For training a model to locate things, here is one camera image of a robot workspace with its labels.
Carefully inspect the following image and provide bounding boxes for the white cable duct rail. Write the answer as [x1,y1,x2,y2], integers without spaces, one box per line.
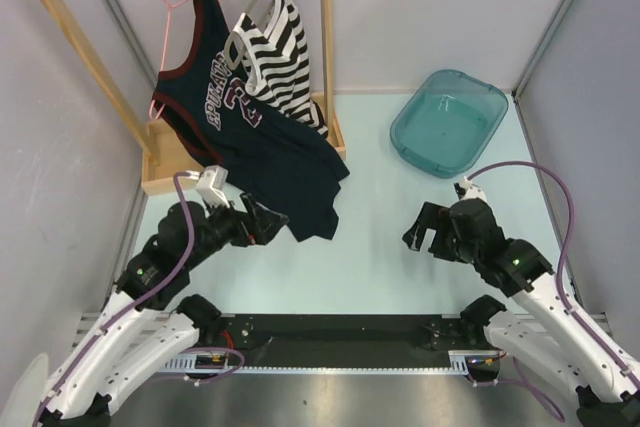
[164,349,506,376]

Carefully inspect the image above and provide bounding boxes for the purple cable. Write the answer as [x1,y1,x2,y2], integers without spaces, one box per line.
[468,161,640,423]
[37,171,247,416]

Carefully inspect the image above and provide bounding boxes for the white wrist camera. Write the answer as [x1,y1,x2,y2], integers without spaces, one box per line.
[454,177,487,202]
[195,165,230,208]

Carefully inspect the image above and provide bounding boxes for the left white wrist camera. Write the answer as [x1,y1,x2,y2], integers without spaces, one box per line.
[195,165,230,208]

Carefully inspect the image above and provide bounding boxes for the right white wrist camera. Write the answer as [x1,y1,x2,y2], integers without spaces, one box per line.
[454,177,487,202]

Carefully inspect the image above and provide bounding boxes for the wooden clothes rack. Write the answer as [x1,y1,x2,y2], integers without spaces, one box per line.
[41,0,348,205]

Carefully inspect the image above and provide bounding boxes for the teal plastic basin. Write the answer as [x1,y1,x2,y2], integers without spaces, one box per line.
[389,69,509,179]

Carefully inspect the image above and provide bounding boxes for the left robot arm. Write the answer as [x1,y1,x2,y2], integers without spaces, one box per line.
[31,194,288,426]

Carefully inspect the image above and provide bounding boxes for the grey hanger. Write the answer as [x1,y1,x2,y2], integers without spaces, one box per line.
[224,0,308,70]

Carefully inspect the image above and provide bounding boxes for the navy basketball jersey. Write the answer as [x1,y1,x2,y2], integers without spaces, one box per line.
[152,0,349,242]

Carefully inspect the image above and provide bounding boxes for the black white striped tank top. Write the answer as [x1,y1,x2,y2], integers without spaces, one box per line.
[232,0,329,137]

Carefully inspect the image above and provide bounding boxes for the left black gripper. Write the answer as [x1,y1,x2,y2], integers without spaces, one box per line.
[185,191,288,267]

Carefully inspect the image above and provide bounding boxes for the pink wire hanger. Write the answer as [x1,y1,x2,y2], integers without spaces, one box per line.
[148,0,193,121]

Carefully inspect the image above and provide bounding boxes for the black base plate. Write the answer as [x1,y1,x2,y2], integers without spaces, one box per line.
[222,314,488,370]

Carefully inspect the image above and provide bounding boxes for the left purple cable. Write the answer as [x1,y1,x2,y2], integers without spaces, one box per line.
[37,171,247,416]

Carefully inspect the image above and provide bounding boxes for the white rounded object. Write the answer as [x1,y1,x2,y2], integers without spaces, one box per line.
[1,353,49,427]

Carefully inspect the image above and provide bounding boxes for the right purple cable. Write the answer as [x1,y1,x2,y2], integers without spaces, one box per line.
[468,161,640,423]

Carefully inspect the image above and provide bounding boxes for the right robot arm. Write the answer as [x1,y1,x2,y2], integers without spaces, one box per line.
[402,198,639,426]

